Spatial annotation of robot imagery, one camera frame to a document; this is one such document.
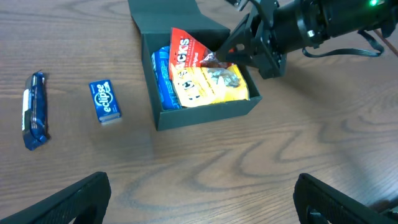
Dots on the dark blue chocolate bar wrapper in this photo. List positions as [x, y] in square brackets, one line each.
[34, 112]

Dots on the black open gift box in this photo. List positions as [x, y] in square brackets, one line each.
[154, 20]

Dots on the blue Oreo cookie pack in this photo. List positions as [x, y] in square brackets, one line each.
[160, 64]

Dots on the blue Eclipse mints box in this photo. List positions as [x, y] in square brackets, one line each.
[105, 102]

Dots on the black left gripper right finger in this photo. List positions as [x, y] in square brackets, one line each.
[318, 202]

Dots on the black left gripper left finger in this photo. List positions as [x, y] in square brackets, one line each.
[85, 201]

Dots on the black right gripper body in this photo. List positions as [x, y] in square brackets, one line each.
[259, 44]

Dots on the red Hacks candy bag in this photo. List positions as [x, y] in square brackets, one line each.
[186, 51]

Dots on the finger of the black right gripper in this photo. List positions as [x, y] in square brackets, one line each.
[239, 47]

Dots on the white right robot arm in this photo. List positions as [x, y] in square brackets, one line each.
[308, 23]

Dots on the yellow sunflower seed bag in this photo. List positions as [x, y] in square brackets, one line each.
[200, 86]

